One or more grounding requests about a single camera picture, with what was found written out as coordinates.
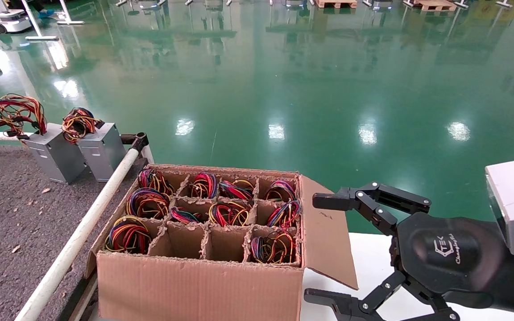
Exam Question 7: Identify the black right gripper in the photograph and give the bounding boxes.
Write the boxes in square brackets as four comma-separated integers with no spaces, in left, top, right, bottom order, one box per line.
[304,182,507,321]

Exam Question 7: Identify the grey power supply with wires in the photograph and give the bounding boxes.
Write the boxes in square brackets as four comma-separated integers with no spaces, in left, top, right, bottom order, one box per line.
[169,206,204,225]
[0,94,87,185]
[62,107,128,183]
[125,187,170,219]
[266,200,301,229]
[104,216,153,255]

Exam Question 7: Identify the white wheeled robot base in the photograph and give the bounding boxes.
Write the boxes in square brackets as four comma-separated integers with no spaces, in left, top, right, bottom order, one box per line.
[0,0,33,35]

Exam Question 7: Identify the brown cardboard box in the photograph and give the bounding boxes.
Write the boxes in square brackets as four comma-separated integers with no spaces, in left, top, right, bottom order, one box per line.
[84,164,359,321]

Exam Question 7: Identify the cardboard cell divider insert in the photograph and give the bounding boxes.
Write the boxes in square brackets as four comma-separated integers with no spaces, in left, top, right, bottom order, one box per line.
[105,167,302,268]

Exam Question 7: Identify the black pipe joint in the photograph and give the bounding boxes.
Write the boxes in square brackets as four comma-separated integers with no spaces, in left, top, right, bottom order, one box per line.
[121,132,149,154]

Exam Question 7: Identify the wooden pallet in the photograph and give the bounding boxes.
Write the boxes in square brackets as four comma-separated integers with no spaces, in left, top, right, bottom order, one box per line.
[413,0,457,12]
[314,0,358,9]

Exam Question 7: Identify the long white table pipe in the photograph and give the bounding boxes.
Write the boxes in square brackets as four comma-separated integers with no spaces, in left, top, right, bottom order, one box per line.
[14,148,141,321]

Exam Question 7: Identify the white stand with foot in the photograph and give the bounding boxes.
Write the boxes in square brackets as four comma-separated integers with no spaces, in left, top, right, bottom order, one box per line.
[20,0,60,42]
[56,0,85,26]

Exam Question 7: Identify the person with blue shoes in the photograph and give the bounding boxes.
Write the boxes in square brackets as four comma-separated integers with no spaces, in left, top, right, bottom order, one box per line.
[32,0,56,19]

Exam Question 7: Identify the wire bundle top right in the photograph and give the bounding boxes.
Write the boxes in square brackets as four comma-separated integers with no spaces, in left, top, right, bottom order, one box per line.
[251,230,296,264]

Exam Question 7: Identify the wire bundle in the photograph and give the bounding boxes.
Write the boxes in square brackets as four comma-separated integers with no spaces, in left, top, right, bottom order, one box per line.
[137,168,175,196]
[208,202,251,227]
[264,180,298,202]
[251,230,296,264]
[190,173,218,199]

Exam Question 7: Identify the wire bundle top centre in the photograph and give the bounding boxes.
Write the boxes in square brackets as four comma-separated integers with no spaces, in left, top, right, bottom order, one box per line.
[264,180,298,202]

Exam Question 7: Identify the wire bundle centre upper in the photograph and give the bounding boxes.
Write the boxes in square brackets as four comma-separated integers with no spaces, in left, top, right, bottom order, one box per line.
[208,202,251,227]

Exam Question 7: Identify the wire bundle upper left cell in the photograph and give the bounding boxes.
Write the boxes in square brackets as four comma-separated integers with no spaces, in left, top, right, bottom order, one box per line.
[218,179,255,201]

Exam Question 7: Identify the wire bundle left middle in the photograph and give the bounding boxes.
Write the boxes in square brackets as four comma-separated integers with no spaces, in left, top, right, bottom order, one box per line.
[190,173,218,199]

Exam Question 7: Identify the wire bundle bottom left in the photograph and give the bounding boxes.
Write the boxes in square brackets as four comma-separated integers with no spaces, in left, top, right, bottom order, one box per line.
[137,168,175,196]

